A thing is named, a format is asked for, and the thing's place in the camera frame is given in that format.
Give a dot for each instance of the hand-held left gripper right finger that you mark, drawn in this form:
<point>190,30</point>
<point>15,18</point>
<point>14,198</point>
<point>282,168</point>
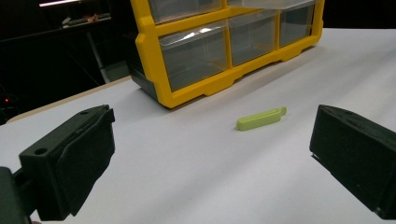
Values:
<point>358,155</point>

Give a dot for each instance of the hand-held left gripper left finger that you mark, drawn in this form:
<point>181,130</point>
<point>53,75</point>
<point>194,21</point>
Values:
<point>67,161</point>

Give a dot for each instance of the light green plastic clip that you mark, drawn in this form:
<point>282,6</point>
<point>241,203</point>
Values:
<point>260,119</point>

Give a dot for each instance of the yellow drawer organizer cabinet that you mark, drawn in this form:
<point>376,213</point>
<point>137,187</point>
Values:
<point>218,81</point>

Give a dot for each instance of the clear plastic drawer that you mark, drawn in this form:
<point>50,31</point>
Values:
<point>295,26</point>
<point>252,37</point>
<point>194,56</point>
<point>183,7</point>
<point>267,3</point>

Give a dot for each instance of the metal stand leg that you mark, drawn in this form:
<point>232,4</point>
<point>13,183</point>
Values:
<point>96,56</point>

